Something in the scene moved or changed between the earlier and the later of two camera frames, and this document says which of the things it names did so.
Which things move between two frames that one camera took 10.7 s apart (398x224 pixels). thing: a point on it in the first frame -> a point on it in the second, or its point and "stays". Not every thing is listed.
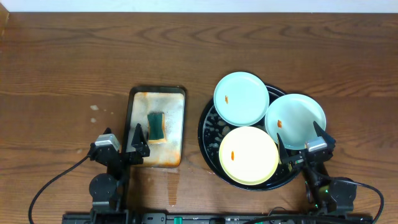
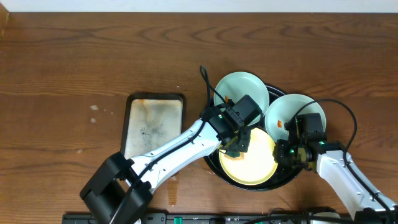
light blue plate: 293,116 stays
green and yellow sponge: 157,128 -> 234,155
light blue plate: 241,99 stays
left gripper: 123,156 -> 239,142
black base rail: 221,218 stays
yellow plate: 249,155 stays
